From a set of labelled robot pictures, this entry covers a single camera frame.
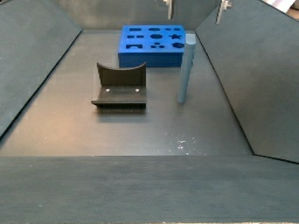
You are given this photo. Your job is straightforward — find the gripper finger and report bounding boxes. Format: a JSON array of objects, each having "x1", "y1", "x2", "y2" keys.
[
  {"x1": 162, "y1": 0, "x2": 173, "y2": 20},
  {"x1": 216, "y1": 0, "x2": 232, "y2": 24}
]

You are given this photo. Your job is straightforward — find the light blue square-circle object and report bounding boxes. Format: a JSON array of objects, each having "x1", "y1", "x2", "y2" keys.
[{"x1": 177, "y1": 33, "x2": 196, "y2": 103}]

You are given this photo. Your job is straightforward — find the black curved fixture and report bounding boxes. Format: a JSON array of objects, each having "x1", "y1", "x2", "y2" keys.
[{"x1": 90, "y1": 63, "x2": 146, "y2": 109}]

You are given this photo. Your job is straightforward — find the blue foam shape-hole block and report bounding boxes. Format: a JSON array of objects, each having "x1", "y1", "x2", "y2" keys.
[{"x1": 117, "y1": 24, "x2": 185, "y2": 67}]

